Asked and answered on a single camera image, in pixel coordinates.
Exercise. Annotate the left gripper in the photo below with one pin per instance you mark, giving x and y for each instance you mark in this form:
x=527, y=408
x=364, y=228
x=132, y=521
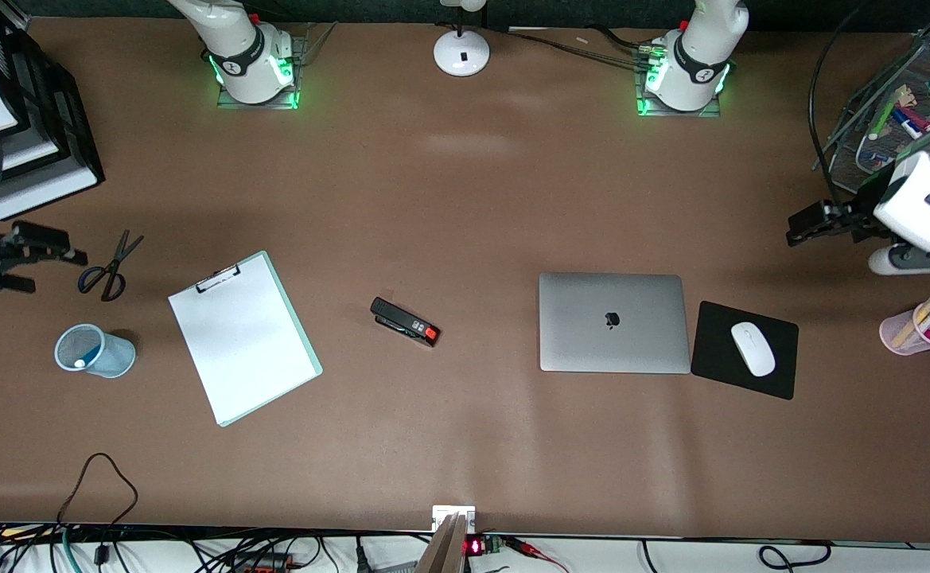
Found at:
x=864, y=210

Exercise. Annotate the silver laptop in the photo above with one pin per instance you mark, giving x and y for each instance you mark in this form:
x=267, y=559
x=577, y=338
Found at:
x=612, y=322

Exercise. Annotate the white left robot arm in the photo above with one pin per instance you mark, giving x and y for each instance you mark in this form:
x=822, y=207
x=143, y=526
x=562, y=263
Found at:
x=695, y=48

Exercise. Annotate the green marker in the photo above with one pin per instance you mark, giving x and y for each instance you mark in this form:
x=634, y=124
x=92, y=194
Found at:
x=883, y=118

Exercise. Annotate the white marker with blue cap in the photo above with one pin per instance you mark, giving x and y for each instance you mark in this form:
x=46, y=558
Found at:
x=904, y=123

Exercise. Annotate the white marker with red cap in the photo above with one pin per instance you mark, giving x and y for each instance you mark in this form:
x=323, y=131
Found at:
x=922, y=119

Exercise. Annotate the black scissors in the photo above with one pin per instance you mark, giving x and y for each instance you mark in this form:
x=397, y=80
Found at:
x=110, y=267

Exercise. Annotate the black stacked paper tray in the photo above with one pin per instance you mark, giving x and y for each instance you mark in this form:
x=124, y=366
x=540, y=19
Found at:
x=75, y=143

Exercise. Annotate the pink pen cup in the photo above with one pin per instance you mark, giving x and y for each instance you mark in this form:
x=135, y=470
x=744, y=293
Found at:
x=894, y=333

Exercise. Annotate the blue mesh pen cup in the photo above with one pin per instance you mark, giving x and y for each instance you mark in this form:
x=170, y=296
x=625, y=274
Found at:
x=118, y=358

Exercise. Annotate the white computer mouse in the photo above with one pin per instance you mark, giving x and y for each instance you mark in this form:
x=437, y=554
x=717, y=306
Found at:
x=753, y=348

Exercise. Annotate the yellow wooden ruler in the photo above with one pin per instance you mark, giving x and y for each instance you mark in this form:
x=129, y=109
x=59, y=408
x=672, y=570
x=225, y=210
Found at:
x=912, y=325

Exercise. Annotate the wooden clothespin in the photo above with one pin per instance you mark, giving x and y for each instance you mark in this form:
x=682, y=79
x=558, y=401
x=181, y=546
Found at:
x=904, y=97

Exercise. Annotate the black mouse pad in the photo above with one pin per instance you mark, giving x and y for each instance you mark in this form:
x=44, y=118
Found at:
x=719, y=362

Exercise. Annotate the white paper sheet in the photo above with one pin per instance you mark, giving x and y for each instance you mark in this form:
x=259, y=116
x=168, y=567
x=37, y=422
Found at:
x=226, y=358

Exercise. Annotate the pale green clipboard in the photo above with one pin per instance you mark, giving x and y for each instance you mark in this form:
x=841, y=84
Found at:
x=305, y=342

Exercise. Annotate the black stapler with red end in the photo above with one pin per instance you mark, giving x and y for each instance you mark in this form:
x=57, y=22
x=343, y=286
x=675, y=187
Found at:
x=405, y=322

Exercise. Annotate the white lamp base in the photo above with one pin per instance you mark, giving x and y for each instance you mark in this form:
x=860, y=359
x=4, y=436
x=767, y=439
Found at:
x=461, y=54

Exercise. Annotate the circuit board with red display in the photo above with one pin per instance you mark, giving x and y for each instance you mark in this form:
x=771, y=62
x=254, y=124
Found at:
x=482, y=546

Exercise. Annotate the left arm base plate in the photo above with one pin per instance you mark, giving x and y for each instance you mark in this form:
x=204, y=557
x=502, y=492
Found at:
x=711, y=111

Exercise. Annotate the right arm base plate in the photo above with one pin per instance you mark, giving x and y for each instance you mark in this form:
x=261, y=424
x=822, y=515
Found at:
x=230, y=102

